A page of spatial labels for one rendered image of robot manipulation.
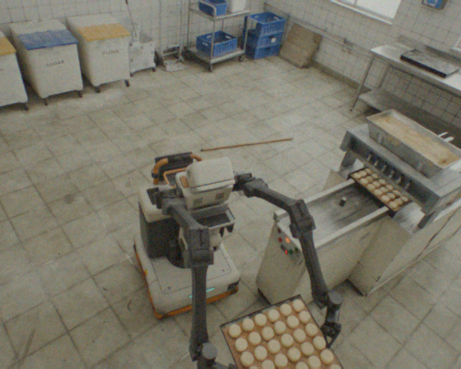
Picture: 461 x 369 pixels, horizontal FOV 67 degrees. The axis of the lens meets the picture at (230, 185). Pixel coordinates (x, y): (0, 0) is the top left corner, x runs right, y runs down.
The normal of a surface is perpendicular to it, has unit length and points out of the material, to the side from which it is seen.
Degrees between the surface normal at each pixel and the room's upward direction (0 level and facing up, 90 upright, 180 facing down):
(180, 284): 1
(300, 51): 67
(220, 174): 43
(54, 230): 0
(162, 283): 1
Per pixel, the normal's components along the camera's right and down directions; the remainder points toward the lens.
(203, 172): 0.38, -0.09
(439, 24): -0.75, 0.37
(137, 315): 0.13, -0.73
